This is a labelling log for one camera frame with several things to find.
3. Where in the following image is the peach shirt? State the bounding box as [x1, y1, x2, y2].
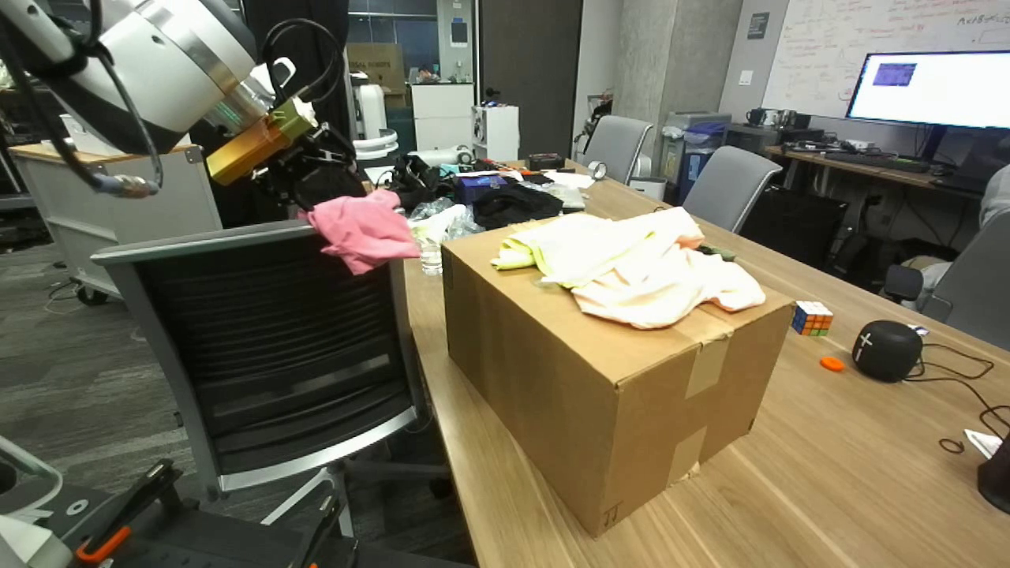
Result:
[521, 205, 775, 335]

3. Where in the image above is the white low cabinet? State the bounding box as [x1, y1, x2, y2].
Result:
[407, 83, 481, 153]

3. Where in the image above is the white tall box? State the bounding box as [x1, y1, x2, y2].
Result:
[481, 99, 523, 164]

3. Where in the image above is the grey mesh-back office chair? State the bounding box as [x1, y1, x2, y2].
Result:
[90, 221, 459, 542]

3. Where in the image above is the white rolling cabinet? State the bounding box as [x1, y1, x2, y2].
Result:
[8, 139, 228, 308]

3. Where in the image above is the white wall whiteboard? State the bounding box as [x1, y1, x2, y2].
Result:
[760, 0, 1010, 118]

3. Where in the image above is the thin black speaker cable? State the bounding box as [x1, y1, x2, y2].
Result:
[913, 336, 1010, 456]

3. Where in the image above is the black round speaker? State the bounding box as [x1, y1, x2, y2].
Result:
[849, 316, 927, 383]

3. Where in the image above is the person in grey hoodie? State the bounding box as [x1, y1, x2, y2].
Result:
[976, 160, 1010, 230]

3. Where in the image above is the white crumpled plastic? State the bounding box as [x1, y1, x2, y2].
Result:
[407, 197, 483, 256]

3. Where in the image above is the monitor showing white screen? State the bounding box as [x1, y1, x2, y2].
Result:
[842, 46, 1010, 133]

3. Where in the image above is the orange handled black clamp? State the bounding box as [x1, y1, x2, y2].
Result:
[71, 456, 190, 568]

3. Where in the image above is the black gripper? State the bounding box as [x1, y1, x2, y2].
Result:
[265, 124, 367, 216]

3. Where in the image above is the Rubik's cube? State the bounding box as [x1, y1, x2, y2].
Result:
[788, 297, 836, 339]

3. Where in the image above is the small white card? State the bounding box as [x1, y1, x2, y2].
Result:
[961, 426, 1003, 459]

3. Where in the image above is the black clothing pile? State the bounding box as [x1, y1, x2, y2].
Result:
[388, 150, 568, 233]

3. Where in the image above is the gold wrist adapter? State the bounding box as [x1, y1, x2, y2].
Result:
[203, 95, 322, 189]

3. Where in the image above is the pink shirt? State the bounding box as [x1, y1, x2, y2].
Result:
[302, 186, 425, 281]

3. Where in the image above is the white paper stack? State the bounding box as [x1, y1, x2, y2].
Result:
[540, 166, 603, 214]

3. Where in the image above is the brown cardboard box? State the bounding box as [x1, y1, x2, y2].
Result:
[440, 209, 798, 540]

